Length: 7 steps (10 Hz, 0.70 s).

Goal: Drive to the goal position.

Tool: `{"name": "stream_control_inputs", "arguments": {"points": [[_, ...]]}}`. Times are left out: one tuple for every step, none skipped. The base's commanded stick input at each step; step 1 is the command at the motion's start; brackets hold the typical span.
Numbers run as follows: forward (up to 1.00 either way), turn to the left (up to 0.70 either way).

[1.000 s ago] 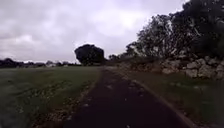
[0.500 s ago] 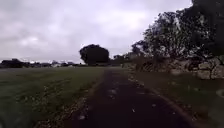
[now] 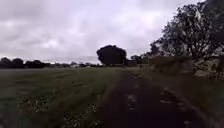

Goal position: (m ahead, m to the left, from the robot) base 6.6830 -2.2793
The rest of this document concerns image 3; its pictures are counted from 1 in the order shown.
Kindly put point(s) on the green grass field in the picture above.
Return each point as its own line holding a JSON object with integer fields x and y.
{"x": 50, "y": 93}

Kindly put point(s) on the tall leafy tree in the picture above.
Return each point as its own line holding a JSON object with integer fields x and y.
{"x": 196, "y": 30}

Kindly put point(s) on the distant white building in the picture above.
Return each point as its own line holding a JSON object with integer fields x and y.
{"x": 74, "y": 65}

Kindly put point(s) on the large round dark tree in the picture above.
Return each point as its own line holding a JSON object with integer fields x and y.
{"x": 111, "y": 55}

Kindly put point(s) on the dry stone wall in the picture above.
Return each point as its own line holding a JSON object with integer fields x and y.
{"x": 186, "y": 65}

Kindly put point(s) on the dark dirt track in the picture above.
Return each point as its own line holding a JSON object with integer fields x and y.
{"x": 140, "y": 110}

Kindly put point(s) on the distant row of trees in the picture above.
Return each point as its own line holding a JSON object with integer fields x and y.
{"x": 20, "y": 63}

